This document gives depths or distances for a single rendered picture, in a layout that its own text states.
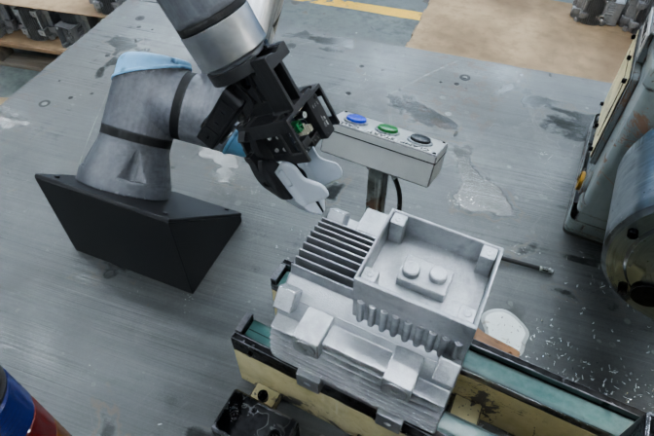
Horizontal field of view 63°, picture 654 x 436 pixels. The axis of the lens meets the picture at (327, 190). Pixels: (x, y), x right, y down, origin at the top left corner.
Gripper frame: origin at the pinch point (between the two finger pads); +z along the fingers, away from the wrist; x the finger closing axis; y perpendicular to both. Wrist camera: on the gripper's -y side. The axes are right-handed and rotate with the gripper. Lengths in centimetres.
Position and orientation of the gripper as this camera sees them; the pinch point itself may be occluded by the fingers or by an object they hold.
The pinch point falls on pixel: (311, 204)
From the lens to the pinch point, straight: 64.9
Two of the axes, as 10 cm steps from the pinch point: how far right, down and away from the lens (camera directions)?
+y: 7.7, -0.5, -6.3
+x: 4.5, -6.5, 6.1
